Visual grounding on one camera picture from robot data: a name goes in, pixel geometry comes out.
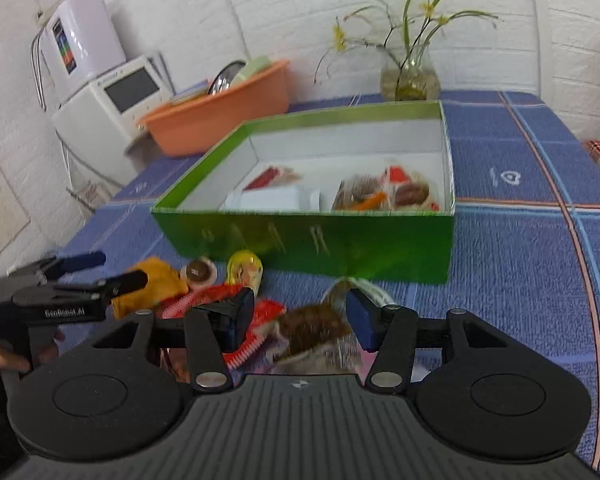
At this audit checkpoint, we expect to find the white and green packet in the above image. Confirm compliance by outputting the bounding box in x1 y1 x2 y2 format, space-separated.
347 275 401 308

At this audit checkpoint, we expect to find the white water purifier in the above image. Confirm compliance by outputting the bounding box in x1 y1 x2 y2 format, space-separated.
39 0 127 91

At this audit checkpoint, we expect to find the white appliance with screen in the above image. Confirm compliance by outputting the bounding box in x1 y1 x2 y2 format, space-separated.
52 55 173 186

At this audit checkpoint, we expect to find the stack of papers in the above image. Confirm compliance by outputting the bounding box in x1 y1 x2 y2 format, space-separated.
170 77 211 106

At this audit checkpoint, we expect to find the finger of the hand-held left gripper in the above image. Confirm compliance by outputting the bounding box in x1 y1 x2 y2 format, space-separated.
45 251 107 281
97 269 149 306

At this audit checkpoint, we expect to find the orange plastic basin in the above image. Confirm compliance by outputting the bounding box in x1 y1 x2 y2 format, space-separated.
139 60 292 157

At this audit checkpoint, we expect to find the person's left hand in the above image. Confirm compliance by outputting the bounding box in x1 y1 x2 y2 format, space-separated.
0 329 66 377

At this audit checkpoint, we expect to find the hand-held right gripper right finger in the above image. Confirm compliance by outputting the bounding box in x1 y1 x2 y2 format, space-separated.
346 289 511 392

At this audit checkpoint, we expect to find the clear packet of brown snacks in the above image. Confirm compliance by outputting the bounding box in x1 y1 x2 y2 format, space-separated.
331 174 396 211

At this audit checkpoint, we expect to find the glass vase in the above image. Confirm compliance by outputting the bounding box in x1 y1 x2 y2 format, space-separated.
380 42 441 102

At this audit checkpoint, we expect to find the light green plate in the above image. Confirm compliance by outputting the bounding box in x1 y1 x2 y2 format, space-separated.
227 56 272 88

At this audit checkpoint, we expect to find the small red snack packet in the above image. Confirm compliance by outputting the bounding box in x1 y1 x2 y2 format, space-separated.
245 166 301 191

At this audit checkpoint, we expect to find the green cardboard box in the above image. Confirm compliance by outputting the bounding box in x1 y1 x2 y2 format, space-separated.
151 100 456 285

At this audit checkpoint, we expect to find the red crinkled snack packet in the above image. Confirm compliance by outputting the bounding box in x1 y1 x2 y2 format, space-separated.
160 284 286 368

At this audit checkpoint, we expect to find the clear bag of brown snacks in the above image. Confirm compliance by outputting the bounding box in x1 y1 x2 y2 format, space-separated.
257 280 366 375

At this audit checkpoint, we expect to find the round brown wrapped snack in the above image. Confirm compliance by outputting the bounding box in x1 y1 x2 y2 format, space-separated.
181 257 218 287

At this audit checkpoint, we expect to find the metal bowl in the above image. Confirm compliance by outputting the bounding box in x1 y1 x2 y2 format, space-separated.
207 60 248 96

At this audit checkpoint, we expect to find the yellow snack packet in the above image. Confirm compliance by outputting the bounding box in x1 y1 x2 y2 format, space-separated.
111 257 190 319

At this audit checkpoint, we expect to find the red and white snack packet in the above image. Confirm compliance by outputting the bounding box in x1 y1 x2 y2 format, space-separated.
380 164 443 211

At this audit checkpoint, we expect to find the green plant with yellow flowers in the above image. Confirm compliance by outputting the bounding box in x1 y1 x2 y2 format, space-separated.
314 0 501 86

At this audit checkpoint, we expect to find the yellow-green candy packet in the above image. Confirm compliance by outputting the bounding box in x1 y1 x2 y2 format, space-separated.
226 250 265 296

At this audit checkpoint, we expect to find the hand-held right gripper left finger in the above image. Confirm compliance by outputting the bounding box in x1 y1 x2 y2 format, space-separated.
91 286 257 393

